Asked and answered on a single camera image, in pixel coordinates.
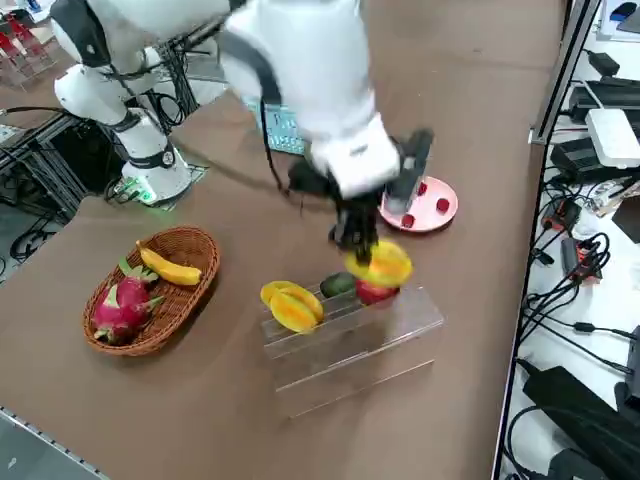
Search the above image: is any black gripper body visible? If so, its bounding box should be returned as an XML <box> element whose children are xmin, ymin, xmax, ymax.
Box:
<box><xmin>333</xmin><ymin>190</ymin><xmax>382</xmax><ymax>217</ymax></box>

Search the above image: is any yellow star fruit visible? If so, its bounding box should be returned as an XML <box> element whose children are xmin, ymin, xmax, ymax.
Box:
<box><xmin>269</xmin><ymin>288</ymin><xmax>325</xmax><ymax>335</ymax></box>
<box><xmin>260</xmin><ymin>281</ymin><xmax>301</xmax><ymax>307</ymax></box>
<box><xmin>343</xmin><ymin>240</ymin><xmax>415</xmax><ymax>289</ymax></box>

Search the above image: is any brown wicker basket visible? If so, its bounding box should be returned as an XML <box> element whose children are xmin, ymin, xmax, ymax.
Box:
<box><xmin>82</xmin><ymin>225</ymin><xmax>222</xmax><ymax>357</ymax></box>

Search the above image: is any red apple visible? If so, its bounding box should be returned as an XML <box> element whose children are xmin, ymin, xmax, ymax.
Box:
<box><xmin>354</xmin><ymin>279</ymin><xmax>401</xmax><ymax>307</ymax></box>

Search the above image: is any green avocado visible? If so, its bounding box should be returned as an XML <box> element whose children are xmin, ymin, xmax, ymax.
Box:
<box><xmin>319</xmin><ymin>272</ymin><xmax>357</xmax><ymax>299</ymax></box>

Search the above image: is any pink round plate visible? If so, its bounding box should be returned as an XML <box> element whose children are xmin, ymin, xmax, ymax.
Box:
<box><xmin>377</xmin><ymin>175</ymin><xmax>460</xmax><ymax>235</ymax></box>

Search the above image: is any clear acrylic stepped stand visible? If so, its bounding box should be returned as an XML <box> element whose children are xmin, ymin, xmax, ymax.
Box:
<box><xmin>259</xmin><ymin>279</ymin><xmax>446</xmax><ymax>420</ymax></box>

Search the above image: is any yellow banana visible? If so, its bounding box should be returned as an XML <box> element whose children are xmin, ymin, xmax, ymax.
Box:
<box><xmin>135</xmin><ymin>239</ymin><xmax>203</xmax><ymax>287</ymax></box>

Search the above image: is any orange black plug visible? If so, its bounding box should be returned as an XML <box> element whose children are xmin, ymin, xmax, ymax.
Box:
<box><xmin>544</xmin><ymin>197</ymin><xmax>581</xmax><ymax>231</ymax></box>

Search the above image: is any black orange adapter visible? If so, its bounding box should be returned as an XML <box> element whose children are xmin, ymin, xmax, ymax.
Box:
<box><xmin>559</xmin><ymin>237</ymin><xmax>609</xmax><ymax>284</ymax></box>

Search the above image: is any black power brick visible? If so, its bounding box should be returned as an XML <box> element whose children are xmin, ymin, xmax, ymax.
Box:
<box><xmin>549</xmin><ymin>138</ymin><xmax>609</xmax><ymax>184</ymax></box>

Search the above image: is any pink dragon fruit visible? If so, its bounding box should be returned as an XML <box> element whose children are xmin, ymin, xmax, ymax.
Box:
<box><xmin>92</xmin><ymin>257</ymin><xmax>166</xmax><ymax>346</ymax></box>

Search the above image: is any white power adapter box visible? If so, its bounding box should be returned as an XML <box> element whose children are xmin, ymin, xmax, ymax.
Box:
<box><xmin>584</xmin><ymin>107</ymin><xmax>640</xmax><ymax>170</ymax></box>

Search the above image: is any black flat device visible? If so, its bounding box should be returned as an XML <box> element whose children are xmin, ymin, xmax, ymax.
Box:
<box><xmin>569</xmin><ymin>79</ymin><xmax>640</xmax><ymax>124</ymax></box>

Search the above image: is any large black power supply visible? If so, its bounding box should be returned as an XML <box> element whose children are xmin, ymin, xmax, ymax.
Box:
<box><xmin>522</xmin><ymin>367</ymin><xmax>640</xmax><ymax>480</ymax></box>

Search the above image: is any small black adapter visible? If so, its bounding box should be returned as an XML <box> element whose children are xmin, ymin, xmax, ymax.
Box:
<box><xmin>588</xmin><ymin>49</ymin><xmax>621</xmax><ymax>76</ymax></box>

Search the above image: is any black metal rack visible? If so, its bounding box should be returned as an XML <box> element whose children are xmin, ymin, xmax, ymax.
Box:
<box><xmin>0</xmin><ymin>112</ymin><xmax>126</xmax><ymax>226</ymax></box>

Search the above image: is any clear rack with red items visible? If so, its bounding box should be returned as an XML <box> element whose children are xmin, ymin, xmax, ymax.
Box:
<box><xmin>0</xmin><ymin>12</ymin><xmax>59</xmax><ymax>91</ymax></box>

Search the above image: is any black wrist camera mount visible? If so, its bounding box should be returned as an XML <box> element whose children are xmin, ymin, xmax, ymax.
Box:
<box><xmin>383</xmin><ymin>128</ymin><xmax>435</xmax><ymax>215</ymax></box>

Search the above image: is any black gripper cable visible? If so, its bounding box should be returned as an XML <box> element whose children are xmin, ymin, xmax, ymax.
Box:
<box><xmin>257</xmin><ymin>97</ymin><xmax>306</xmax><ymax>204</ymax></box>

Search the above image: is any aluminium frame post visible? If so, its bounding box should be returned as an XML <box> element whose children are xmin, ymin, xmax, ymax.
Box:
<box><xmin>528</xmin><ymin>0</ymin><xmax>604</xmax><ymax>147</ymax></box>

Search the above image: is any aluminium table edge rail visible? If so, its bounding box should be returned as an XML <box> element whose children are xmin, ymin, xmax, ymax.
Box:
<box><xmin>0</xmin><ymin>407</ymin><xmax>109</xmax><ymax>480</ymax></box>

